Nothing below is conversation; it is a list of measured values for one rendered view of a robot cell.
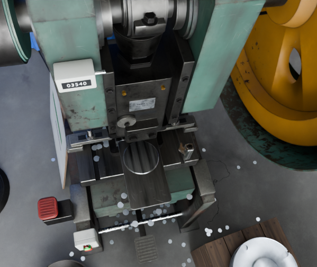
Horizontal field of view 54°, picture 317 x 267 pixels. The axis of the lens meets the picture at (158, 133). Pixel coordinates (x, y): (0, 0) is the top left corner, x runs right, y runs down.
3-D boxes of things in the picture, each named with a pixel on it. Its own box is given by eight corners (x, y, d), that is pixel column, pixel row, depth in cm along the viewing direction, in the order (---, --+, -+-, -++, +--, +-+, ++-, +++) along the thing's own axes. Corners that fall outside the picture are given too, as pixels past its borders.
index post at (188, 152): (190, 159, 118) (195, 149, 110) (182, 160, 118) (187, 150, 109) (188, 152, 119) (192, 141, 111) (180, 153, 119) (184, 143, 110)
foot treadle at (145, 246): (157, 259, 157) (159, 258, 152) (138, 264, 155) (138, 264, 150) (134, 153, 181) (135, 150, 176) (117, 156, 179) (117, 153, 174)
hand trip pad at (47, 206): (62, 220, 106) (57, 216, 99) (44, 224, 105) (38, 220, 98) (60, 201, 109) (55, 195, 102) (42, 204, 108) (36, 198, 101)
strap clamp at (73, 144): (112, 145, 118) (111, 133, 108) (68, 153, 115) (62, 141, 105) (110, 131, 120) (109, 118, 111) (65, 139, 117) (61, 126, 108)
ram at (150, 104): (165, 140, 100) (179, 88, 74) (119, 149, 97) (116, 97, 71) (153, 96, 107) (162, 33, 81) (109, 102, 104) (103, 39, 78)
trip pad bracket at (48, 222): (79, 225, 122) (71, 215, 104) (54, 230, 120) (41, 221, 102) (78, 210, 124) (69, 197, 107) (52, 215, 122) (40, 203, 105)
